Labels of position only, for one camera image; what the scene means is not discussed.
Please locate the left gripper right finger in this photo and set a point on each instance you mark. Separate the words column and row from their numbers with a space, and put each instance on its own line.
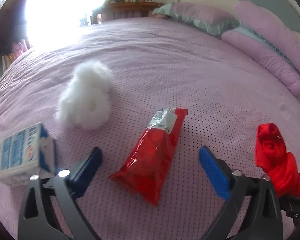
column 230, row 185

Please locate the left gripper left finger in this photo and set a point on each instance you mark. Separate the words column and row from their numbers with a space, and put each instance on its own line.
column 71, row 184

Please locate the red cloth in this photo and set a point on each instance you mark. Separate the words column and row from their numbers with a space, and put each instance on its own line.
column 272, row 156

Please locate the red snack bag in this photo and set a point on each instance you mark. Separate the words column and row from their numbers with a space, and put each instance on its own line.
column 147, row 166

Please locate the white milk carton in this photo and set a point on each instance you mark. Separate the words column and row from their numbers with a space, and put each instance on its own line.
column 27, row 155

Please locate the white fluffy ball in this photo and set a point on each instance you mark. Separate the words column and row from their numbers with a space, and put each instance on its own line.
column 85, row 103

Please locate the purple bed sheet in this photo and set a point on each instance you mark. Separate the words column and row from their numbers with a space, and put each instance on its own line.
column 156, row 64

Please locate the pink clothes on rack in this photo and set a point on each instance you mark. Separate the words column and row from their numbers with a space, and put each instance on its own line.
column 17, row 50

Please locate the long purple bolster pillow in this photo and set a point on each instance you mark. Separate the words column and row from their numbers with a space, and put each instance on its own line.
column 270, row 27

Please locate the purple pillow with teal trim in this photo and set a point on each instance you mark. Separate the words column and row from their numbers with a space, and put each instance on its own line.
column 209, row 19

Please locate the dark hanging coats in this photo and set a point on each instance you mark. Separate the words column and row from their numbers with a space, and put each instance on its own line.
column 5, row 30

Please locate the wooden desk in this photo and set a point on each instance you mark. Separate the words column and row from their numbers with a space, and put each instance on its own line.
column 121, row 10

